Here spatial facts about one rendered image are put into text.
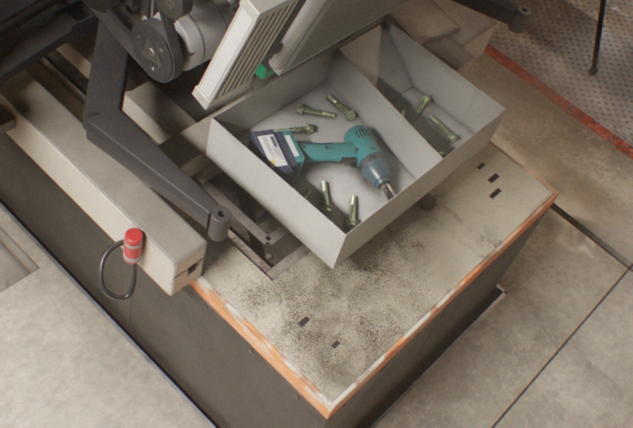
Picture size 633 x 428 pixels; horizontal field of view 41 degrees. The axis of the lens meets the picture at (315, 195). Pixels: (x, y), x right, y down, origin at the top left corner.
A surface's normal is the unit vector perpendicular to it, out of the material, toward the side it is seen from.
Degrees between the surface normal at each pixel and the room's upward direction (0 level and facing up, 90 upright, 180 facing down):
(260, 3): 16
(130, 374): 0
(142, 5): 90
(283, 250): 0
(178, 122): 0
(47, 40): 9
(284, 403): 90
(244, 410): 90
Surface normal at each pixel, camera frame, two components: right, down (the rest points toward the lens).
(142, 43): -0.67, 0.48
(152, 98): 0.20, -0.62
